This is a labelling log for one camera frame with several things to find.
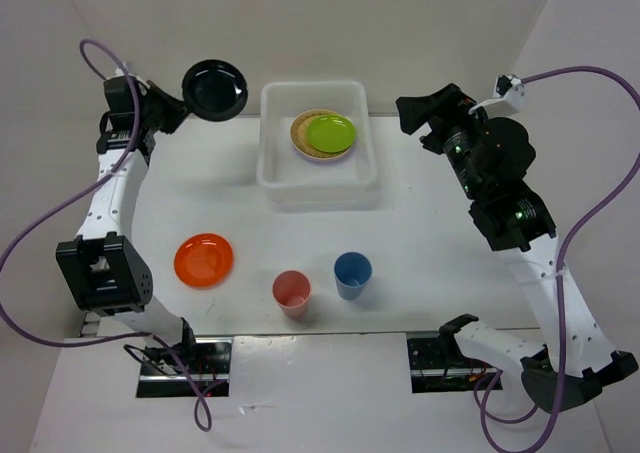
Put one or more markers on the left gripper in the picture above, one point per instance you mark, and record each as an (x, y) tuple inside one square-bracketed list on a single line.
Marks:
[(178, 108)]

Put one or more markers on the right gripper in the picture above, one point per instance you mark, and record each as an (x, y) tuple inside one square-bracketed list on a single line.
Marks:
[(446, 101)]

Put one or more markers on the black plate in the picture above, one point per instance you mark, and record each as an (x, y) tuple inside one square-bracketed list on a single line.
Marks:
[(215, 90)]

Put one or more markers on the purple plate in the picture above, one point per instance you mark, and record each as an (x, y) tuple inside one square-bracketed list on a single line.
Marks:
[(341, 156)]

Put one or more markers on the green plate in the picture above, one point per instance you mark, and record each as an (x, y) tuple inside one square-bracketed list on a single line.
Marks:
[(331, 133)]

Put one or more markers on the beige plate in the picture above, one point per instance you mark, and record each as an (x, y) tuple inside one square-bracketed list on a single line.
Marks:
[(322, 135)]

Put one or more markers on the orange plate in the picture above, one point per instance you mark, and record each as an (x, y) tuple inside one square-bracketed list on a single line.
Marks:
[(203, 261)]

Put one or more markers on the round bamboo mat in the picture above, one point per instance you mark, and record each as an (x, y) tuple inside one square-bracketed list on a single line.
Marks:
[(298, 133)]

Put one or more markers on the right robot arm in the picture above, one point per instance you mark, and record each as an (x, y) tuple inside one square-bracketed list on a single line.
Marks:
[(574, 352)]

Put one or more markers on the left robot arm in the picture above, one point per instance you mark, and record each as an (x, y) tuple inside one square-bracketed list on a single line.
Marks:
[(105, 273)]

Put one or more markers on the white plastic bin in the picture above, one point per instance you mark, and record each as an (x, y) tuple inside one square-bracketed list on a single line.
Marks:
[(289, 179)]

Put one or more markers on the blue cup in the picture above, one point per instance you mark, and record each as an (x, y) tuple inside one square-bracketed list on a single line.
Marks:
[(352, 272)]

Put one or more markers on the pink cup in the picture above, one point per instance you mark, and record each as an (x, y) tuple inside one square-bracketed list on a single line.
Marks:
[(292, 290)]

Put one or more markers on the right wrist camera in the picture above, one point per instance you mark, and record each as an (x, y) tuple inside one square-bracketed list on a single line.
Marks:
[(509, 93)]

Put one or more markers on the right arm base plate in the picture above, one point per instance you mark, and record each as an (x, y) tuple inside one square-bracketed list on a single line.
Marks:
[(432, 372)]

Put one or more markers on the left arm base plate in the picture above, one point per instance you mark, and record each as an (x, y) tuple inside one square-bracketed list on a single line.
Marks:
[(209, 366)]

